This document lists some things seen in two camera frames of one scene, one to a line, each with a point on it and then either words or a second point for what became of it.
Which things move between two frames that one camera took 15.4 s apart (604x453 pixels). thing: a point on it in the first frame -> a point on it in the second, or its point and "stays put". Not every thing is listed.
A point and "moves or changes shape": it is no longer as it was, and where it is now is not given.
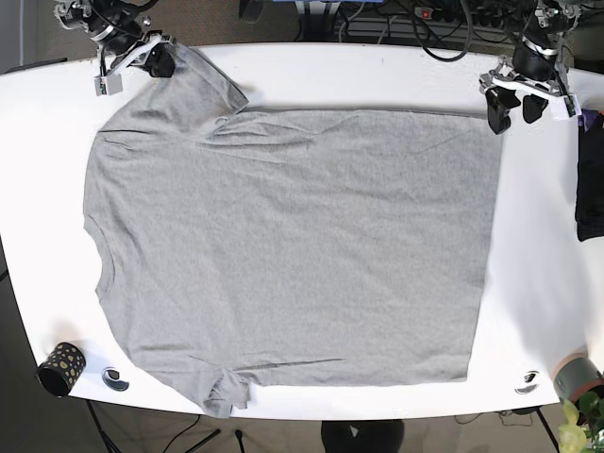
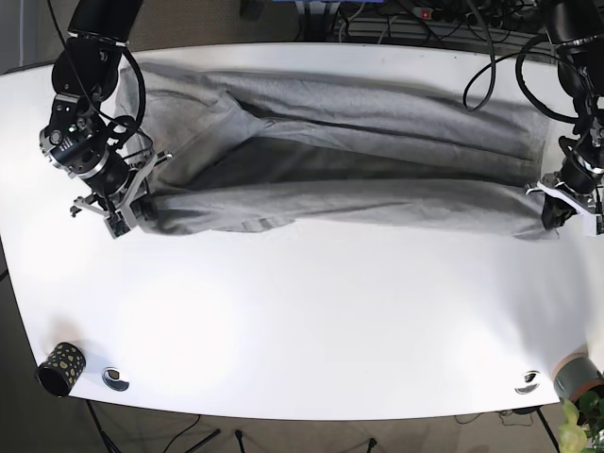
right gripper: (564, 104) -> (557, 212)
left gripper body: (110, 82) -> (121, 205)
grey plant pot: (575, 375) stays put
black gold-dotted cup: (60, 369) stays put
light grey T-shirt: (289, 246) moves or changes shape
